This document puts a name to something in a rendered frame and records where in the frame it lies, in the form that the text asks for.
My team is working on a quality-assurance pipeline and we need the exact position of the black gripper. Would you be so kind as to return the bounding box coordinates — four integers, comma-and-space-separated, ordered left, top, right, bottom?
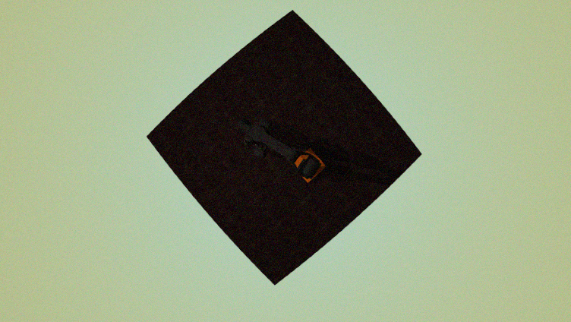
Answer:
253, 120, 272, 158

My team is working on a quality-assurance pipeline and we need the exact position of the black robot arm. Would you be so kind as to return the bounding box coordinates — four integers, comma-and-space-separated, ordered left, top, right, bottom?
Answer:
237, 118, 321, 179

